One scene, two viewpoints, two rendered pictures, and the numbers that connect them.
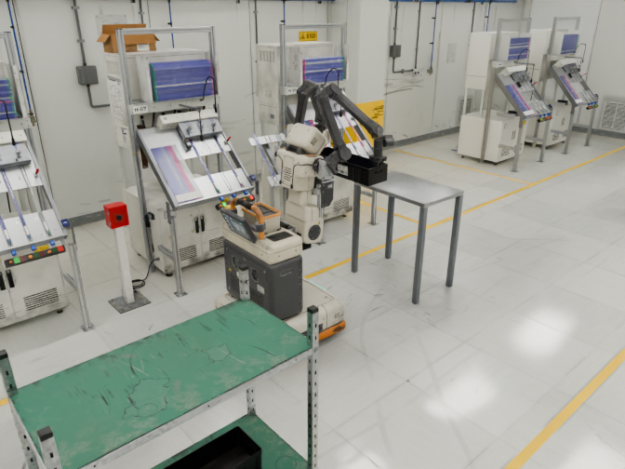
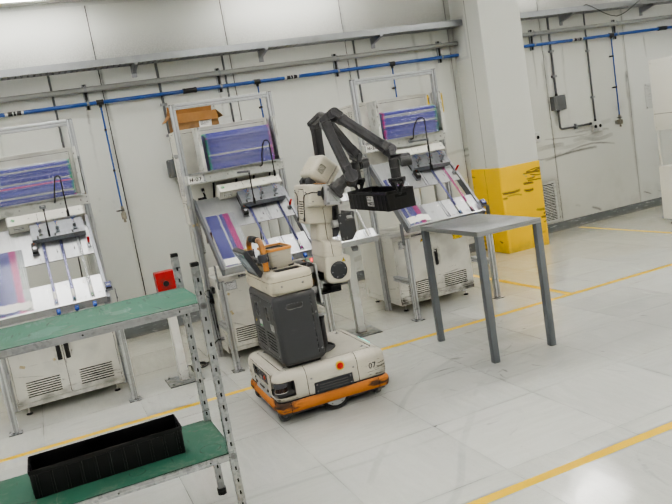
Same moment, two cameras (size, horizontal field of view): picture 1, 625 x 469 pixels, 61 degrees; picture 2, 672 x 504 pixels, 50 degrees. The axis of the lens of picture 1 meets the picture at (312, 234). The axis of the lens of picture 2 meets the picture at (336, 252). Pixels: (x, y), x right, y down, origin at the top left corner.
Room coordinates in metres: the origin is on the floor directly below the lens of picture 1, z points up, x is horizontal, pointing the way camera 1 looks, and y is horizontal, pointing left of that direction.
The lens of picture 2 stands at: (-0.78, -1.40, 1.45)
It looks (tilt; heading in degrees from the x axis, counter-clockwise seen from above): 9 degrees down; 20
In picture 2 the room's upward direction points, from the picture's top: 10 degrees counter-clockwise
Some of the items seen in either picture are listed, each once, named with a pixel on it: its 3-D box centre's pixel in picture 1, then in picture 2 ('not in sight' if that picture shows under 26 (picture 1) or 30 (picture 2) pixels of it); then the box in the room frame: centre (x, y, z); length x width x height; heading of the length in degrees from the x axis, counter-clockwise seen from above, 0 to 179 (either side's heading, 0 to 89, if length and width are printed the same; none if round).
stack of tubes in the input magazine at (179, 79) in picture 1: (180, 79); (238, 147); (4.21, 1.02, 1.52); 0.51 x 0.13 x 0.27; 131
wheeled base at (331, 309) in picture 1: (279, 313); (315, 369); (3.04, 0.22, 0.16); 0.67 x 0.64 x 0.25; 130
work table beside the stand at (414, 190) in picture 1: (404, 234); (485, 283); (3.82, -0.72, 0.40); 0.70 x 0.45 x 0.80; 40
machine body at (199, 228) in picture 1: (181, 222); (255, 303); (4.26, 1.14, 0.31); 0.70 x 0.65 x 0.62; 131
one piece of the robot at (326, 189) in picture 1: (312, 185); (337, 220); (3.22, 0.00, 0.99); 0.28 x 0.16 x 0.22; 40
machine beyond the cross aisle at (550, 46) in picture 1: (550, 82); not in sight; (8.51, -3.71, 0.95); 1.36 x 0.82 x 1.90; 41
